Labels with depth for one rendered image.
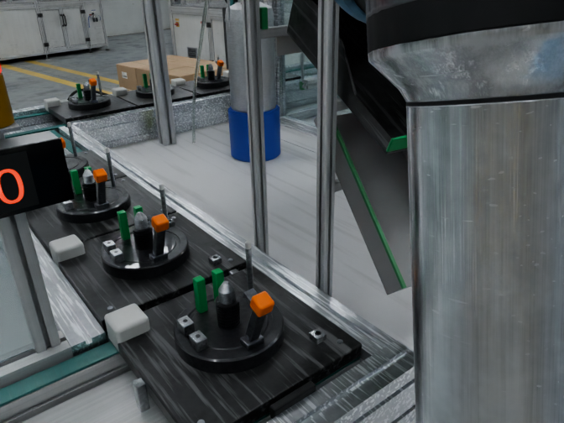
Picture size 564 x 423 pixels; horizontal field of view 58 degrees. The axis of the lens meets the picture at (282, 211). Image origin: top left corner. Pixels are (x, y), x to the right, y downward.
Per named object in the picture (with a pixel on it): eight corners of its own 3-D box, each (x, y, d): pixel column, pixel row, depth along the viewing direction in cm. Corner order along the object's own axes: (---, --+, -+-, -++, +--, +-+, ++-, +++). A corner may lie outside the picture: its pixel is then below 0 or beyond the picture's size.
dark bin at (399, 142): (464, 137, 68) (491, 91, 62) (386, 154, 62) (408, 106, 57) (357, 26, 83) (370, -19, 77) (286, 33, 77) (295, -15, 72)
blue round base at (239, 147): (290, 154, 159) (289, 107, 153) (249, 166, 151) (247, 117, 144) (261, 143, 170) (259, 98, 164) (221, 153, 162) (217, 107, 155)
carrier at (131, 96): (200, 100, 189) (196, 65, 183) (138, 111, 176) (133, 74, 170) (169, 89, 206) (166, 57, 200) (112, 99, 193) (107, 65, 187)
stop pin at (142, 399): (150, 409, 61) (146, 383, 59) (141, 414, 60) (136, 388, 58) (145, 401, 62) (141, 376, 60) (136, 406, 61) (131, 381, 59)
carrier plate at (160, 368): (362, 355, 65) (362, 342, 64) (195, 459, 52) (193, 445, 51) (253, 275, 82) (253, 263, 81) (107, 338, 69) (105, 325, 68)
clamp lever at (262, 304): (263, 339, 61) (275, 302, 56) (249, 347, 60) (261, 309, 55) (247, 317, 63) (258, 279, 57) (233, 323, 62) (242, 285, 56)
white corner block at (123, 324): (154, 342, 68) (149, 316, 66) (120, 356, 65) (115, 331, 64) (138, 324, 71) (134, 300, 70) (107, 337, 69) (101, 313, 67)
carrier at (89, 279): (248, 271, 83) (243, 201, 77) (103, 332, 70) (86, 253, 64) (179, 220, 100) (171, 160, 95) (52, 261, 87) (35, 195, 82)
